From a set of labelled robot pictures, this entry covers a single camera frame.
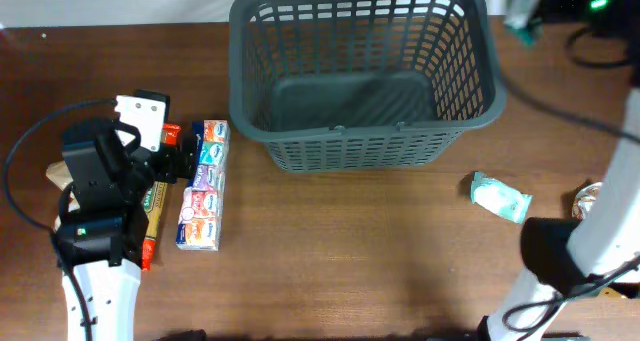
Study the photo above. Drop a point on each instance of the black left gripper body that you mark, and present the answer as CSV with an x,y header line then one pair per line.
x,y
144,165

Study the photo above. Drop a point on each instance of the green Nescafe coffee bag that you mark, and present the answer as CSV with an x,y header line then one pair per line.
x,y
521,20

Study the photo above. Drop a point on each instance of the white brown snack packet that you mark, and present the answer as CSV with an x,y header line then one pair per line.
x,y
585,199

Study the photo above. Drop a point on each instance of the tan packet under left arm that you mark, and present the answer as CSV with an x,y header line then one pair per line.
x,y
59,174

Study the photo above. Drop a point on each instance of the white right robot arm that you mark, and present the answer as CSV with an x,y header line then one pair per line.
x,y
568,260

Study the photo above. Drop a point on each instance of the spaghetti pasta packet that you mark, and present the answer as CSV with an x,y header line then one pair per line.
x,y
153,202

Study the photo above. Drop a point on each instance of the colourful tissue multipack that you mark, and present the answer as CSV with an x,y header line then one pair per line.
x,y
202,208

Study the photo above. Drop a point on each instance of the dark grey plastic basket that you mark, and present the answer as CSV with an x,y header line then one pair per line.
x,y
348,84

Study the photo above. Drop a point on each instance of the mint green wipes packet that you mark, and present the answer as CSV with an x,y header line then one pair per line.
x,y
499,198

